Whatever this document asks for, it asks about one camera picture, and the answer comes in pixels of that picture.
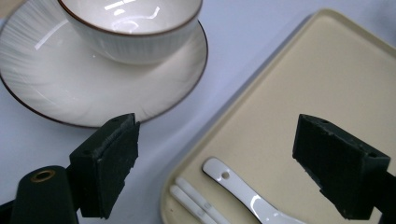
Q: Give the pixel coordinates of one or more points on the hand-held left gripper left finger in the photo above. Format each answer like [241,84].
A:
[106,168]

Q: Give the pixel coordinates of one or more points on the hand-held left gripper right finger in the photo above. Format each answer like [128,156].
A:
[342,168]

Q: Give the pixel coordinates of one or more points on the white plate with dark rim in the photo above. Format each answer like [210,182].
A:
[77,90]

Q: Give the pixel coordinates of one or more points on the white chopstick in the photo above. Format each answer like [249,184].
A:
[190,203]
[202,202]

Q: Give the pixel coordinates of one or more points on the beige plastic tray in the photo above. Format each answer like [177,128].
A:
[311,77]

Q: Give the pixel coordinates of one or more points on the white ceramic spoon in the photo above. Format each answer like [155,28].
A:
[243,189]

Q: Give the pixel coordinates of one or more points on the white ribbed bowl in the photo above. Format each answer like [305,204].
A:
[134,43]

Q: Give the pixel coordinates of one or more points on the white table mat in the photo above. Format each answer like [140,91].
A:
[233,46]

